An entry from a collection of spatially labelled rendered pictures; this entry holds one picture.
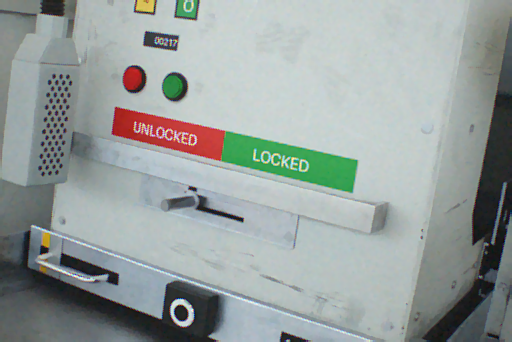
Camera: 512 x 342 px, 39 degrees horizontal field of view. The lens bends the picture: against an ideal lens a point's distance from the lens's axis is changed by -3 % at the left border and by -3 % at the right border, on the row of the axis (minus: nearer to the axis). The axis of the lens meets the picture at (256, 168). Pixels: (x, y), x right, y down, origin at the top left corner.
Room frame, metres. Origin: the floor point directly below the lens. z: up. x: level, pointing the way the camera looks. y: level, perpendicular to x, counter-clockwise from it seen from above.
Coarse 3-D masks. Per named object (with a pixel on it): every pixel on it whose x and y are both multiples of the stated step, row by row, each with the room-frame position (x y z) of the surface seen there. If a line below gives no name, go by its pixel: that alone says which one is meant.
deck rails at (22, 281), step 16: (0, 240) 0.90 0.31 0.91; (16, 240) 0.93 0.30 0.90; (0, 256) 0.91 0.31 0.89; (16, 256) 0.93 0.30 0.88; (0, 272) 0.91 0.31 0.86; (16, 272) 0.93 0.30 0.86; (32, 272) 0.96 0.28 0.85; (0, 288) 0.89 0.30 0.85; (16, 288) 0.90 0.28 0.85; (480, 304) 0.93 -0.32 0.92; (480, 320) 0.95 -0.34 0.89; (464, 336) 0.86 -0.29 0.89; (480, 336) 0.99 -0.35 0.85
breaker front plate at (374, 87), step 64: (128, 0) 0.90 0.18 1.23; (256, 0) 0.82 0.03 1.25; (320, 0) 0.79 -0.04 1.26; (384, 0) 0.76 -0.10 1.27; (448, 0) 0.73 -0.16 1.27; (128, 64) 0.90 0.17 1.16; (192, 64) 0.86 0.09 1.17; (256, 64) 0.82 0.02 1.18; (320, 64) 0.78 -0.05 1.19; (384, 64) 0.75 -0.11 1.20; (448, 64) 0.72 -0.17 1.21; (256, 128) 0.81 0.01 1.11; (320, 128) 0.78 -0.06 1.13; (384, 128) 0.75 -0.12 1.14; (64, 192) 0.93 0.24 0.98; (128, 192) 0.89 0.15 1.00; (384, 192) 0.74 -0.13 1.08; (192, 256) 0.84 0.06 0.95; (256, 256) 0.80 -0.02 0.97; (320, 256) 0.77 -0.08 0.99; (384, 256) 0.73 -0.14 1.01; (384, 320) 0.73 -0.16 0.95
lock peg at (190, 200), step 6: (192, 186) 0.84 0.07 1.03; (192, 192) 0.84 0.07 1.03; (174, 198) 0.81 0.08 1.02; (180, 198) 0.82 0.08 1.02; (186, 198) 0.82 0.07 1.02; (192, 198) 0.83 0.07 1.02; (198, 198) 0.84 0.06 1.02; (162, 204) 0.80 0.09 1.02; (168, 204) 0.79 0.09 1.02; (174, 204) 0.80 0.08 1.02; (180, 204) 0.81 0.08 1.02; (186, 204) 0.82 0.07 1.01; (192, 204) 0.83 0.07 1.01; (198, 204) 0.84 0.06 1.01; (168, 210) 0.79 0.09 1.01
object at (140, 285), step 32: (32, 256) 0.94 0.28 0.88; (64, 256) 0.91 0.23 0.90; (96, 256) 0.89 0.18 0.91; (128, 256) 0.88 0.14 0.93; (96, 288) 0.89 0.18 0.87; (128, 288) 0.86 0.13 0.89; (160, 288) 0.84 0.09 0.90; (224, 320) 0.80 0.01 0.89; (256, 320) 0.78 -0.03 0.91; (288, 320) 0.76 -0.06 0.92; (320, 320) 0.76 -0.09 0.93
